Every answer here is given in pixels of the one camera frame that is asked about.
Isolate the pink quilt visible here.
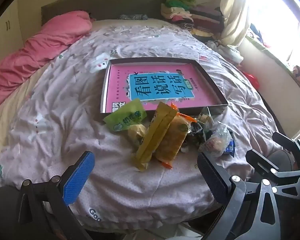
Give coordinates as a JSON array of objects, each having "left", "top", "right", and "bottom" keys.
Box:
[{"left": 0, "top": 11, "right": 93, "bottom": 115}]

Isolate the pale yellow snack packet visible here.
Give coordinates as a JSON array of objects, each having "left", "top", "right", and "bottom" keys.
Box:
[{"left": 126, "top": 124, "right": 148, "bottom": 146}]

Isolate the heap of dark clothes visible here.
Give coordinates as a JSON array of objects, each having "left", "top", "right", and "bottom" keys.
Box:
[{"left": 249, "top": 24, "right": 273, "bottom": 48}]

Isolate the cream wardrobe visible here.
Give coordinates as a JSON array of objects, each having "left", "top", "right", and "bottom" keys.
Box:
[{"left": 0, "top": 0, "right": 24, "bottom": 64}]

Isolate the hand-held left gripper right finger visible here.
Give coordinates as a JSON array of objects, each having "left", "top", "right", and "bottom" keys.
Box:
[{"left": 197, "top": 152, "right": 282, "bottom": 240}]

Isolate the green snack packet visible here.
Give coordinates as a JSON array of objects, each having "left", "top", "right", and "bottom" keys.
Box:
[{"left": 104, "top": 99, "right": 147, "bottom": 132}]

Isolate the cream curtain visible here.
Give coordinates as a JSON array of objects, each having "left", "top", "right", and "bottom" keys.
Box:
[{"left": 220, "top": 0, "right": 260, "bottom": 48}]

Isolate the red plastic bag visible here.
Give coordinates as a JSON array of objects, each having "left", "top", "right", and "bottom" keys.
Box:
[{"left": 247, "top": 74, "right": 261, "bottom": 90}]

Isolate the long yellow snack packet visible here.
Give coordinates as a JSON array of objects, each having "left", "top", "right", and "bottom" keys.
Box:
[{"left": 132, "top": 102, "right": 178, "bottom": 172}]

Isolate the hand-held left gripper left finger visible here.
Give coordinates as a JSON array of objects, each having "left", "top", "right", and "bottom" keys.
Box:
[{"left": 18, "top": 151, "right": 95, "bottom": 240}]

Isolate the pink and blue book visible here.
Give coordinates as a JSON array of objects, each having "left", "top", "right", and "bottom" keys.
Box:
[{"left": 105, "top": 64, "right": 222, "bottom": 113}]

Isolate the beige bed sheet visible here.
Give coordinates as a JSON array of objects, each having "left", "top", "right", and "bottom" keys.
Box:
[{"left": 0, "top": 62, "right": 55, "bottom": 188}]

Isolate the blue snack packet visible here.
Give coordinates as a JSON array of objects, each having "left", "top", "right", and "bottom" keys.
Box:
[{"left": 224, "top": 138, "right": 237, "bottom": 157}]

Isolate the small clear cake packet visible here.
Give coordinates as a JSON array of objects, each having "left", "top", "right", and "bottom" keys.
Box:
[{"left": 199, "top": 122, "right": 232, "bottom": 157}]

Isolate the black green pea packet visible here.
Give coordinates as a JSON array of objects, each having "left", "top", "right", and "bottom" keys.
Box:
[{"left": 187, "top": 120, "right": 208, "bottom": 146}]

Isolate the pile of folded clothes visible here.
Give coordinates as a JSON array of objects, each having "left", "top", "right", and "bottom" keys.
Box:
[{"left": 161, "top": 0, "right": 225, "bottom": 40}]

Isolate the dark patterned pillow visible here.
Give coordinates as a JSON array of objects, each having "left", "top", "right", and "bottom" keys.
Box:
[{"left": 119, "top": 13, "right": 148, "bottom": 21}]

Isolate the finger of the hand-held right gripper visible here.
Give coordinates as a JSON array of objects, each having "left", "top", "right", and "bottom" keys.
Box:
[
  {"left": 272, "top": 132, "right": 300, "bottom": 170},
  {"left": 245, "top": 149, "right": 300, "bottom": 200}
]

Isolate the clear plastic snack packet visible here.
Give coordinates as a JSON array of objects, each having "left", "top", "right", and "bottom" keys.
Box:
[{"left": 198, "top": 107, "right": 216, "bottom": 130}]

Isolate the dark shallow cardboard box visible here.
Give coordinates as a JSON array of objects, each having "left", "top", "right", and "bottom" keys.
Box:
[{"left": 100, "top": 57, "right": 229, "bottom": 123}]

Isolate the dark grey headboard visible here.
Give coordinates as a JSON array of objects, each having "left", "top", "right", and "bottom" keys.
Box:
[{"left": 41, "top": 0, "right": 169, "bottom": 27}]

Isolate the orange cracker packet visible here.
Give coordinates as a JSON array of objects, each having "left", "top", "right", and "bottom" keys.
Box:
[{"left": 155, "top": 112, "right": 193, "bottom": 168}]

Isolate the white plastic bag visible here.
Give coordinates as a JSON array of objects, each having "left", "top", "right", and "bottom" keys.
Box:
[{"left": 206, "top": 40, "right": 244, "bottom": 64}]

